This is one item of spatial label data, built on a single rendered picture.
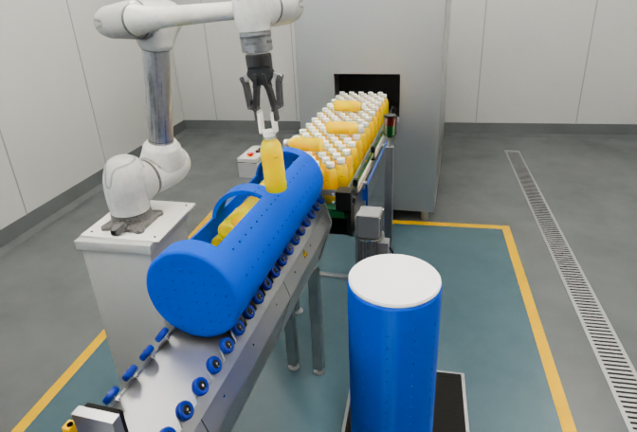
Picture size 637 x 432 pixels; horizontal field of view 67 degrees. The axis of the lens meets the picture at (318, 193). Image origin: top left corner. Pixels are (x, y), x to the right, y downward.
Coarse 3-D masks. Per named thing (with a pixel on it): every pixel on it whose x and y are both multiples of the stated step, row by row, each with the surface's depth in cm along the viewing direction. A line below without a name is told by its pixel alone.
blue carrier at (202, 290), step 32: (288, 160) 204; (256, 192) 161; (288, 192) 172; (320, 192) 206; (256, 224) 148; (288, 224) 165; (160, 256) 129; (192, 256) 126; (224, 256) 130; (256, 256) 141; (160, 288) 134; (192, 288) 131; (224, 288) 128; (256, 288) 141; (192, 320) 136; (224, 320) 132
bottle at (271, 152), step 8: (272, 136) 147; (264, 144) 146; (272, 144) 146; (280, 144) 148; (264, 152) 147; (272, 152) 146; (280, 152) 148; (264, 160) 148; (272, 160) 147; (280, 160) 148; (264, 168) 149; (272, 168) 148; (280, 168) 149; (264, 176) 151; (272, 176) 149; (280, 176) 150; (264, 184) 153; (272, 184) 150; (280, 184) 151; (272, 192) 151; (280, 192) 152
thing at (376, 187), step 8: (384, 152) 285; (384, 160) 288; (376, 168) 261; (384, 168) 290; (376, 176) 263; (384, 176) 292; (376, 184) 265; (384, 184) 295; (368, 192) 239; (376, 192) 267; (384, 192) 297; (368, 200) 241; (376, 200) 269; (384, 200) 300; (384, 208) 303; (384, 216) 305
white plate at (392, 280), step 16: (384, 256) 157; (400, 256) 157; (352, 272) 149; (368, 272) 149; (384, 272) 149; (400, 272) 148; (416, 272) 148; (432, 272) 147; (352, 288) 142; (368, 288) 141; (384, 288) 141; (400, 288) 140; (416, 288) 140; (432, 288) 140; (384, 304) 134; (400, 304) 134; (416, 304) 134
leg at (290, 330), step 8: (288, 320) 240; (288, 328) 242; (296, 328) 246; (288, 336) 244; (296, 336) 247; (288, 344) 246; (296, 344) 248; (288, 352) 249; (296, 352) 249; (288, 360) 251; (296, 360) 250; (288, 368) 254; (296, 368) 253
